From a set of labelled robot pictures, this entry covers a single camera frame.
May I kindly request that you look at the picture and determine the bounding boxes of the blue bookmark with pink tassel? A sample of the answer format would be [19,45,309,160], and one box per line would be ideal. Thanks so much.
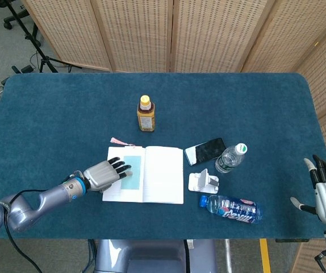
[110,137,144,191]

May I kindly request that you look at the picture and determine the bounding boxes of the yellow floor tape strip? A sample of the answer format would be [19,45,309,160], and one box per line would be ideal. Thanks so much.
[259,238,272,273]

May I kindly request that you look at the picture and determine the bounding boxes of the grey-blue robot torso base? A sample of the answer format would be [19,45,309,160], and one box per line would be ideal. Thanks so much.
[94,239,218,273]

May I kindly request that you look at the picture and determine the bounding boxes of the open white lined notebook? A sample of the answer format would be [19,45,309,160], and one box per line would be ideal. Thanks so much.
[102,146,185,205]

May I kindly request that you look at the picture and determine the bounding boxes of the blue Pepsi bottle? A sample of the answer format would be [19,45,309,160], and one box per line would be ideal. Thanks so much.
[199,194,263,226]

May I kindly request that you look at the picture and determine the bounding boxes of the black power adapter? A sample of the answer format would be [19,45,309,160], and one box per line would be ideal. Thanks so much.
[11,65,35,75]

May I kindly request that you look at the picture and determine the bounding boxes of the black smartphone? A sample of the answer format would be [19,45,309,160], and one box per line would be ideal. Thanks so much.
[183,137,227,167]

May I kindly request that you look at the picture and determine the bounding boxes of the white folding phone stand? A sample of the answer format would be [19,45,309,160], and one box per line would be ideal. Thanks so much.
[187,168,220,194]

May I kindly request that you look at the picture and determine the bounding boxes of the clear water bottle green-white cap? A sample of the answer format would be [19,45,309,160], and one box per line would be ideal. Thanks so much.
[215,143,248,174]

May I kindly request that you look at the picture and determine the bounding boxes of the blue cables under table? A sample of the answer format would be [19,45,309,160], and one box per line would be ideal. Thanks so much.
[86,239,99,273]

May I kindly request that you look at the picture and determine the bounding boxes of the woven wooden folding screen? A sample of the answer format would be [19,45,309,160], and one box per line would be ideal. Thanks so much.
[20,0,326,273]

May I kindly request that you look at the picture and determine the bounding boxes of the yellow-capped tea bottle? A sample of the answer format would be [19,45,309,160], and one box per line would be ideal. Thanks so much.
[136,94,156,133]

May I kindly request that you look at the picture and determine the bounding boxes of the black office chair base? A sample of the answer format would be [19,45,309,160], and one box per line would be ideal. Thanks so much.
[0,0,30,30]

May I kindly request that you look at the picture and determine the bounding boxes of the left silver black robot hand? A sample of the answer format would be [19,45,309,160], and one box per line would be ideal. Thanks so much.
[82,157,132,193]

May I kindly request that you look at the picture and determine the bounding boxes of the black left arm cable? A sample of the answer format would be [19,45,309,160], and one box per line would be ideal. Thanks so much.
[3,170,78,273]

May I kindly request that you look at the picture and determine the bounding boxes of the dark blue table mat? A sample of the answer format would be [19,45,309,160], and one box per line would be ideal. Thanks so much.
[0,72,326,240]

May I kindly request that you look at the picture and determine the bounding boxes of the black tripod stand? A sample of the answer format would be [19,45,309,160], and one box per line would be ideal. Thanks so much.
[5,0,82,74]

